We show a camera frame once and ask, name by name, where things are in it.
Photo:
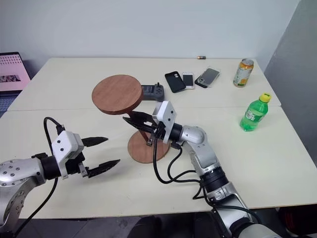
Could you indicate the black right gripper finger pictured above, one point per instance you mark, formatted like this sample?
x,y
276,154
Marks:
x,y
138,125
144,116

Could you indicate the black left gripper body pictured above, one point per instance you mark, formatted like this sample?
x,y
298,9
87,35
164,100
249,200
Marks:
x,y
73,164

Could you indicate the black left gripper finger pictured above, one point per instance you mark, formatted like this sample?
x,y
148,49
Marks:
x,y
102,168
95,140

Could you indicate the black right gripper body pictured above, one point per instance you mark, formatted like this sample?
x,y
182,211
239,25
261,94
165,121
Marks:
x,y
156,131

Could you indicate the wooden pole with round top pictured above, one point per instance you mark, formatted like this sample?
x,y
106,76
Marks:
x,y
115,93

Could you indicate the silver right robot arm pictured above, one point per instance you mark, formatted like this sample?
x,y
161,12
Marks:
x,y
205,153

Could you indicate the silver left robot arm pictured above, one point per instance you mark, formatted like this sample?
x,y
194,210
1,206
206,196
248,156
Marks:
x,y
15,173

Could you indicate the round flat wooden base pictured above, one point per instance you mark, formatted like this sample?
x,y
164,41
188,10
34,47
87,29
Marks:
x,y
141,151

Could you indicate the grey handheld controller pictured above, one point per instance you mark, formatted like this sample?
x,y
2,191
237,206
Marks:
x,y
154,93

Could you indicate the black phone case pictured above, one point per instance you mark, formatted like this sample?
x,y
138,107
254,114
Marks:
x,y
175,81

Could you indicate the white smartphone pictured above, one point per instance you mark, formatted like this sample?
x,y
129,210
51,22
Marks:
x,y
188,80

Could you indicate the smartphone in clear case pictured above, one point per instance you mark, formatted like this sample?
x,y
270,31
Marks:
x,y
207,77

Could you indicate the small cylindrical battery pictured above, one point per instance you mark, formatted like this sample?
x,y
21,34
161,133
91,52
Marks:
x,y
201,57

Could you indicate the green bottle with yellow cap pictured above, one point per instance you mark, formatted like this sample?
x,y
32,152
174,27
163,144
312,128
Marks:
x,y
253,115

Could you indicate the orange drink can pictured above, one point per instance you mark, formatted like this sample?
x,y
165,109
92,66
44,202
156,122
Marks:
x,y
243,74

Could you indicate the laptop with pink screen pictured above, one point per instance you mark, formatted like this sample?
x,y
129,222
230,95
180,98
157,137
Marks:
x,y
11,72

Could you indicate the grey partition panel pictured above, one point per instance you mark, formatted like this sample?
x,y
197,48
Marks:
x,y
294,62

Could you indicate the red and black object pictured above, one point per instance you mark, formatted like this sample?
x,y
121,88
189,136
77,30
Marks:
x,y
299,223

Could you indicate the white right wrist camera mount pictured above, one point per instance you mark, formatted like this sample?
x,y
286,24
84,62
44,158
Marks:
x,y
167,115

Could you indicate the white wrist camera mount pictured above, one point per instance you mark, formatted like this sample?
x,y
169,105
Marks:
x,y
167,115
65,143

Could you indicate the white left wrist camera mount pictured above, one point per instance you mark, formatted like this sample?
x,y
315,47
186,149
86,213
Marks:
x,y
65,143

